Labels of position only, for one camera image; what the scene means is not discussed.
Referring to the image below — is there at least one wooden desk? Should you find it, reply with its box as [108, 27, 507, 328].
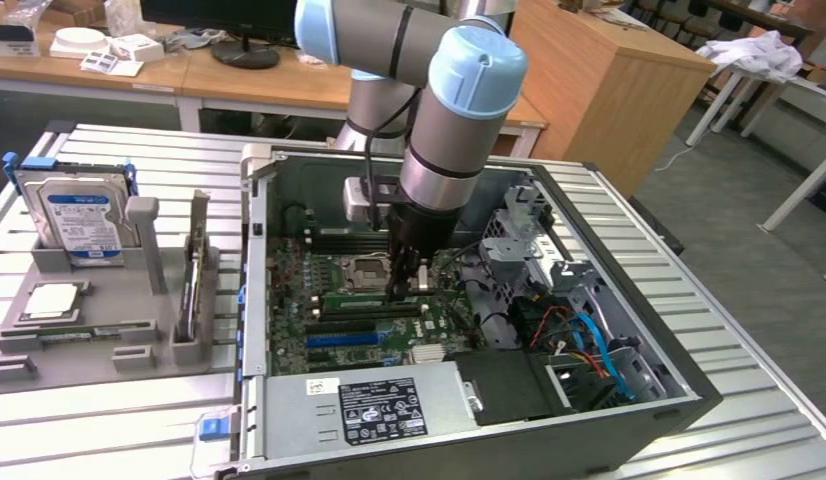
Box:
[0, 9, 551, 151]

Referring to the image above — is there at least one white small box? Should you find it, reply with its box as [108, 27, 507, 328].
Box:
[108, 33, 166, 63]

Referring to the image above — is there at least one grey parts rack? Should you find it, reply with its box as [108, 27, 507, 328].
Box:
[0, 195, 221, 387]

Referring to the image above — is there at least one wooden cabinet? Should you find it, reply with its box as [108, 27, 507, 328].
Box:
[509, 0, 719, 197]

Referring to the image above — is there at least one hard disk in blue caddy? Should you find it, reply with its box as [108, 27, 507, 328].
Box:
[1, 153, 141, 262]

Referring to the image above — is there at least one black expansion slot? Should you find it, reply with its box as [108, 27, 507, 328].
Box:
[304, 319, 379, 337]

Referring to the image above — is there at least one grey power supply with label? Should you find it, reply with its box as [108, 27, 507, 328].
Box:
[263, 361, 484, 460]

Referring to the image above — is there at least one black and white device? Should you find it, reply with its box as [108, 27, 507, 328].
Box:
[0, 22, 41, 59]

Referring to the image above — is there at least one blue expansion slot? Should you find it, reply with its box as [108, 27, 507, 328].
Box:
[304, 328, 380, 350]

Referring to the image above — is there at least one black computer monitor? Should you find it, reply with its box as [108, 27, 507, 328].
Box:
[140, 0, 301, 70]

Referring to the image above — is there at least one green RAM stick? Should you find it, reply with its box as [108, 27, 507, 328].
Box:
[320, 293, 421, 310]
[36, 326, 122, 340]

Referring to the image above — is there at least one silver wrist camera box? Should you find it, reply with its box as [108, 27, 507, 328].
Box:
[341, 176, 389, 222]

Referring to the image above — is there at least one red wire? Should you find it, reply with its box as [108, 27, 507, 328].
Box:
[528, 304, 617, 381]

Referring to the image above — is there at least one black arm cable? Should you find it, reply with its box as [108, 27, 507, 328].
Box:
[363, 88, 421, 233]

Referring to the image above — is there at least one white table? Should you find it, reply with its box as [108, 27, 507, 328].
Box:
[683, 64, 826, 233]

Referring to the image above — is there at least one CPU socket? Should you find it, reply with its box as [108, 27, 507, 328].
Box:
[336, 253, 395, 295]

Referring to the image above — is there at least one black RAM slot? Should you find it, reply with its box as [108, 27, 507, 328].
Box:
[316, 303, 435, 323]

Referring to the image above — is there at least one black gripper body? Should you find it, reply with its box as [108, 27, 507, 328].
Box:
[384, 199, 461, 253]

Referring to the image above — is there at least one white cloth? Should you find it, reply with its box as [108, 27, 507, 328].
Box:
[694, 29, 804, 84]

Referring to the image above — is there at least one white sticker sheet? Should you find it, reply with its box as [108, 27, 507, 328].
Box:
[77, 48, 145, 77]

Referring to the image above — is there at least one green motherboard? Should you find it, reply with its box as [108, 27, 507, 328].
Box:
[265, 233, 488, 377]

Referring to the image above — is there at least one graphics card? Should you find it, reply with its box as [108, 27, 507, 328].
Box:
[178, 188, 214, 343]

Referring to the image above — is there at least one open black PC case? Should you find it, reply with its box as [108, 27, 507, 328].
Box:
[210, 143, 724, 480]

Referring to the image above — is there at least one blue wire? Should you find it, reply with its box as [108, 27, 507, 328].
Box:
[569, 303, 639, 402]

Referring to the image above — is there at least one silver CPU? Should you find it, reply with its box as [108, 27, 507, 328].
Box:
[20, 282, 88, 322]

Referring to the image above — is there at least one metal disk bay cage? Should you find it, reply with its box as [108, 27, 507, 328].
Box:
[479, 183, 591, 286]

